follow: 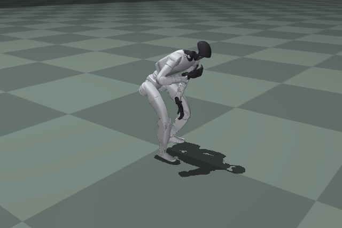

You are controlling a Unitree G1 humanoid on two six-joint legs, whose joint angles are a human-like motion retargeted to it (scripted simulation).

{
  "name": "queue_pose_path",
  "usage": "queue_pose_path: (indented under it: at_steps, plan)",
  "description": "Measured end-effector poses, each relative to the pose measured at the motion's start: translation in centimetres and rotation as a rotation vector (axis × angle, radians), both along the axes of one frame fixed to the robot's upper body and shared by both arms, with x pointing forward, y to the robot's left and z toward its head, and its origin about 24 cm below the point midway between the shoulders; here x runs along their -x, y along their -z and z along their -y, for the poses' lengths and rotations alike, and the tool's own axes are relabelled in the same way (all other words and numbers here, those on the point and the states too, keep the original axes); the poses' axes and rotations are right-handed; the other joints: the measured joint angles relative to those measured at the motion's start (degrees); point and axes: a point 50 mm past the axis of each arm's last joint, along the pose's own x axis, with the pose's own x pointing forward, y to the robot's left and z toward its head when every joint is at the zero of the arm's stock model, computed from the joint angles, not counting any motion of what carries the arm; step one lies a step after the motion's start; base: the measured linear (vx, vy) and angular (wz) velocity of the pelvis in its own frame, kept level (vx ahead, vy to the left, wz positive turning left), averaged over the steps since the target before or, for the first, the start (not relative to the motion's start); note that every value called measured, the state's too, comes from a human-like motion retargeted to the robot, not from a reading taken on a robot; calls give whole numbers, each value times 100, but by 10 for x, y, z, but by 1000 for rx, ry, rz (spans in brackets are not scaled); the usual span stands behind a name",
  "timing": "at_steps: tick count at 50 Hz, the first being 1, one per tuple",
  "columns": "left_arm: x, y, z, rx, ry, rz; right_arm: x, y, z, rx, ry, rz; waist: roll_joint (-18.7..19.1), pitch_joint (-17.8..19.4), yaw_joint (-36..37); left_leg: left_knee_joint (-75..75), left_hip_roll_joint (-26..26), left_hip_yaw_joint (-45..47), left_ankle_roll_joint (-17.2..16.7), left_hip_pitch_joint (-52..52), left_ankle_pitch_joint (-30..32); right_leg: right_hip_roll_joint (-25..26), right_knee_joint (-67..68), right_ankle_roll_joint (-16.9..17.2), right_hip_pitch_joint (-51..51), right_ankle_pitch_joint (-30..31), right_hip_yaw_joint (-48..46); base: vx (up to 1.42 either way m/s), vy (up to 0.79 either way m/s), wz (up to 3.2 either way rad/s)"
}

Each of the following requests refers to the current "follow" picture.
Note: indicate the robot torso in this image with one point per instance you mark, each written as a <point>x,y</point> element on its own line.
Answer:
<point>182,66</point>

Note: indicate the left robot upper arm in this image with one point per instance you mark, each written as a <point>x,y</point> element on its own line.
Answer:
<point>191,68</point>

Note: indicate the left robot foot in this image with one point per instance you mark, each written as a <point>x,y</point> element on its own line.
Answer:
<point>176,139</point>

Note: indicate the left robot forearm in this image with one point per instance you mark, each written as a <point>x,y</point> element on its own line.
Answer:
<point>180,90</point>

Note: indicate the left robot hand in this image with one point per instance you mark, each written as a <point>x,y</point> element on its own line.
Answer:
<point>180,108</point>

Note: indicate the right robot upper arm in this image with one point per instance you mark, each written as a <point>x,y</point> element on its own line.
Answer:
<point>173,60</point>

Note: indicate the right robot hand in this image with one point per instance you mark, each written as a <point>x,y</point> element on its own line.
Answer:
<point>194,73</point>

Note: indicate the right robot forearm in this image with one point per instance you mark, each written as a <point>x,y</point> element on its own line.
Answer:
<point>169,80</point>

